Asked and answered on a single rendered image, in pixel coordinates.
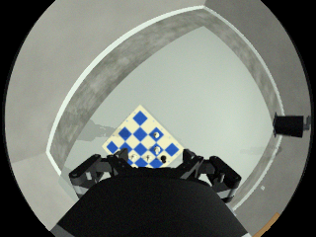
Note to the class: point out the blue and cream chessboard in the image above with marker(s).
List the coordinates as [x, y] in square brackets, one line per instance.
[136, 134]

